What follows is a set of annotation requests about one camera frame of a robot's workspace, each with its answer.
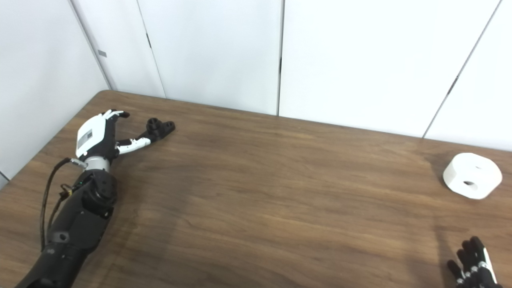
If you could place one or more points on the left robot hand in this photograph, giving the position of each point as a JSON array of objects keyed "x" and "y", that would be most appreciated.
[{"x": 94, "y": 138}]

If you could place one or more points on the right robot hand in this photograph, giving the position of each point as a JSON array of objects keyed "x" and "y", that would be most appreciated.
[{"x": 478, "y": 276}]

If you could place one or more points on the black flanged holder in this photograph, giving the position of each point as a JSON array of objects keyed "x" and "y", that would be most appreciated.
[{"x": 162, "y": 128}]

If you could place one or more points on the round white piece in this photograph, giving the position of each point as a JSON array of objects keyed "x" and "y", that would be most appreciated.
[{"x": 466, "y": 170}]

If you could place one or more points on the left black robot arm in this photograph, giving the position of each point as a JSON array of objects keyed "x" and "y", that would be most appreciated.
[{"x": 80, "y": 224}]

